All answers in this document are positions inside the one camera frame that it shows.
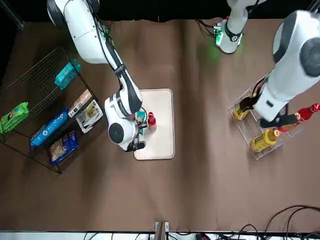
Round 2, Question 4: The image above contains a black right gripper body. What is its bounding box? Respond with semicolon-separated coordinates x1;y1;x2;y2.
136;119;149;137

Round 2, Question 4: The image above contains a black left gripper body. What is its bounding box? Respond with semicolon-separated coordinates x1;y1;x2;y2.
259;114;286;129

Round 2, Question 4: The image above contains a teal chips bag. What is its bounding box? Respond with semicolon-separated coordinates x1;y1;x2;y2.
134;110;148;136
54;59;82;91

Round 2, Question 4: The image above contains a white rectangular tray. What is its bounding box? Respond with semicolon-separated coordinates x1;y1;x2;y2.
133;88;176;161

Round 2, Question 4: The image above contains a clear acrylic shelf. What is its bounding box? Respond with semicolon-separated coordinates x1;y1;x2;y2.
227;87;305;161

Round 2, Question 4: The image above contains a yellow label drink bottle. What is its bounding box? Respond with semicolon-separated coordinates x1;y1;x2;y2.
249;128;280;153
233;96;258;121

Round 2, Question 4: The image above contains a white yellow snack box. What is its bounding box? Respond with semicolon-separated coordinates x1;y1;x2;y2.
75;99;104;134

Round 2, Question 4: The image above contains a blue beige cracker packet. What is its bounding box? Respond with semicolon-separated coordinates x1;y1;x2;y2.
47;129;80;167

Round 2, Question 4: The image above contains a long blue biscuit packet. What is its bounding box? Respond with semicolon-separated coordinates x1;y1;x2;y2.
29;107;70;148

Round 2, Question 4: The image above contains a green snack packet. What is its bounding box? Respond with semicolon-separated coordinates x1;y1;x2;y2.
0;101;30;135

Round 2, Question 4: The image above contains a red brown desk cable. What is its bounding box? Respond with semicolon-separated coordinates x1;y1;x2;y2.
264;204;320;240

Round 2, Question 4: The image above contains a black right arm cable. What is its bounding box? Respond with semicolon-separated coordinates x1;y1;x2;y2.
86;0;126;76

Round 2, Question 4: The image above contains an aluminium frame post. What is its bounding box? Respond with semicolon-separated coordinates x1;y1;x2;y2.
154;221;171;240

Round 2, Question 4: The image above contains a black wire rack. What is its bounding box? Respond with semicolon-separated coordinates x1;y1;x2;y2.
0;46;105;175

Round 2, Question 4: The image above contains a black left foot cable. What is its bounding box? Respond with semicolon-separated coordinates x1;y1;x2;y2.
196;18;219;38

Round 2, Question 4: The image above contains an aluminium corner rail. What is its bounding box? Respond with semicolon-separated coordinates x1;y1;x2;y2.
0;0;25;30

